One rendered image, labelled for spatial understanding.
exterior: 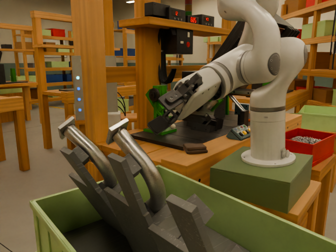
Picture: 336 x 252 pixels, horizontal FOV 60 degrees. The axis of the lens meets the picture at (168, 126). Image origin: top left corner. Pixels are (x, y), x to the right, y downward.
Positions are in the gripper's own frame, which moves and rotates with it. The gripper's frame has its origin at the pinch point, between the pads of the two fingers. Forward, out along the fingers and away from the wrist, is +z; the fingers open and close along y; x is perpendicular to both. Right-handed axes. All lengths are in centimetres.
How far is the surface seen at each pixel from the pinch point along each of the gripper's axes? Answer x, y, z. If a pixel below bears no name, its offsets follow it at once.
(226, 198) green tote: 22.1, -20.9, -11.5
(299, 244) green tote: 38.0, -8.8, -9.9
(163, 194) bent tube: 12.0, -3.0, 8.9
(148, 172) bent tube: 7.5, 0.2, 9.8
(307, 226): 53, -49, -47
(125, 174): 5.7, 1.4, 13.8
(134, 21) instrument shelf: -75, -63, -69
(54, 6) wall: -873, -793, -484
